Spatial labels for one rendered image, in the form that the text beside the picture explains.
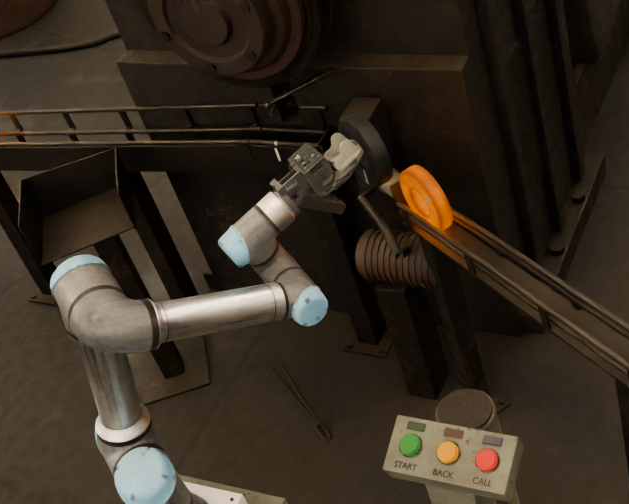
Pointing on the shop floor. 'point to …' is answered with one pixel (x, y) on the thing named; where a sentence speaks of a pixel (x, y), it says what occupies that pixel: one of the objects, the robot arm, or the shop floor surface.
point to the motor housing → (406, 307)
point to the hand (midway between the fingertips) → (363, 143)
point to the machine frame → (569, 196)
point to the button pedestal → (435, 478)
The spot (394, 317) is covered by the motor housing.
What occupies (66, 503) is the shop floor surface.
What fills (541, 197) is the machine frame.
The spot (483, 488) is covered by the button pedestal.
